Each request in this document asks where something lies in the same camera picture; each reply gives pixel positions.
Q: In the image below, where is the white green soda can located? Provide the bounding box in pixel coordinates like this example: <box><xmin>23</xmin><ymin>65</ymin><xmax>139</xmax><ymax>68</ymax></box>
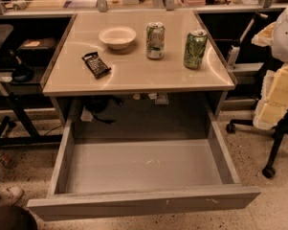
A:
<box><xmin>146</xmin><ymin>22</ymin><xmax>165</xmax><ymax>59</ymax></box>

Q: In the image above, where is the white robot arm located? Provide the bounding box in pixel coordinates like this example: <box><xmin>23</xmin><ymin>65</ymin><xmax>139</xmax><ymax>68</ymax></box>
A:
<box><xmin>252</xmin><ymin>7</ymin><xmax>288</xmax><ymax>130</ymax></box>

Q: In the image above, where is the black box on shelf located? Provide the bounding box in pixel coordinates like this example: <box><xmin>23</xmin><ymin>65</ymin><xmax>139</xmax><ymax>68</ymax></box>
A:
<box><xmin>17</xmin><ymin>37</ymin><xmax>57</xmax><ymax>66</ymax></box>

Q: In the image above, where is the grey cabinet with beige top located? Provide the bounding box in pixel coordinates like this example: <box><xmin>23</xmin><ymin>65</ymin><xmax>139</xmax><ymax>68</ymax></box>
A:
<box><xmin>43</xmin><ymin>10</ymin><xmax>234</xmax><ymax>121</ymax></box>

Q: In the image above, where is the white shoe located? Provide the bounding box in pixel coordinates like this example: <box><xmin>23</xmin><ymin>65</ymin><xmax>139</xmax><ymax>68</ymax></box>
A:
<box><xmin>0</xmin><ymin>187</ymin><xmax>24</xmax><ymax>207</ymax></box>

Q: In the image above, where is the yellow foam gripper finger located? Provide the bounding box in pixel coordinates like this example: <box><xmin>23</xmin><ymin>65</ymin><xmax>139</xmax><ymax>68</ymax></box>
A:
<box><xmin>253</xmin><ymin>63</ymin><xmax>288</xmax><ymax>130</ymax></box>
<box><xmin>251</xmin><ymin>22</ymin><xmax>275</xmax><ymax>47</ymax></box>

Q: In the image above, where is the white paper bowl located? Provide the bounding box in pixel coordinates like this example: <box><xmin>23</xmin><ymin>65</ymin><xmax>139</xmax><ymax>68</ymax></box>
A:
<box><xmin>99</xmin><ymin>26</ymin><xmax>137</xmax><ymax>50</ymax></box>

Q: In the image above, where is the open grey top drawer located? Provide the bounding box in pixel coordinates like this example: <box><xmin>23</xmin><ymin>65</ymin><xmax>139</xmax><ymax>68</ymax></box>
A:
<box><xmin>28</xmin><ymin>95</ymin><xmax>260</xmax><ymax>220</ymax></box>

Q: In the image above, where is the black rxbar chocolate wrapper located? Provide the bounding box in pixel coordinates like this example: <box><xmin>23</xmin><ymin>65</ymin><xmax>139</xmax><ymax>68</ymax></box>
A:
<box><xmin>82</xmin><ymin>52</ymin><xmax>111</xmax><ymax>79</ymax></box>

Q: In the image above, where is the black office chair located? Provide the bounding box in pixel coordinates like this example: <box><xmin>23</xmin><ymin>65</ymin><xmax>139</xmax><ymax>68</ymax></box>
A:
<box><xmin>225</xmin><ymin>48</ymin><xmax>288</xmax><ymax>179</ymax></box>

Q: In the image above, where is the black side table frame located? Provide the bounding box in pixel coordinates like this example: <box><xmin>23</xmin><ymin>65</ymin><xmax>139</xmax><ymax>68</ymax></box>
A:
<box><xmin>0</xmin><ymin>24</ymin><xmax>61</xmax><ymax>146</ymax></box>

